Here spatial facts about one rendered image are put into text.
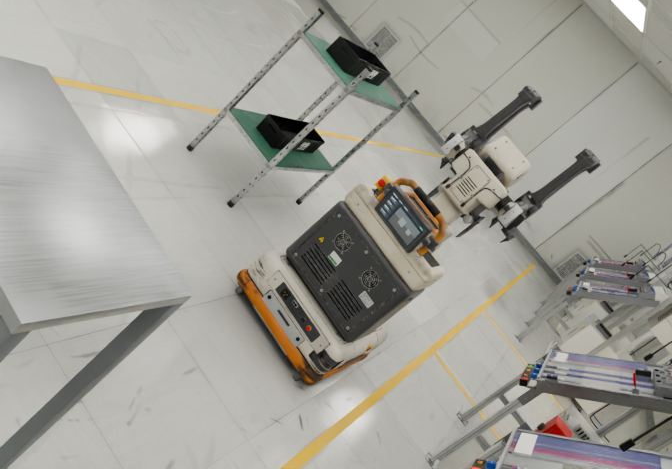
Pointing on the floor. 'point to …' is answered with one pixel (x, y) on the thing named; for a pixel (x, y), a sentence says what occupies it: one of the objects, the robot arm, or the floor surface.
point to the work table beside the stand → (69, 240)
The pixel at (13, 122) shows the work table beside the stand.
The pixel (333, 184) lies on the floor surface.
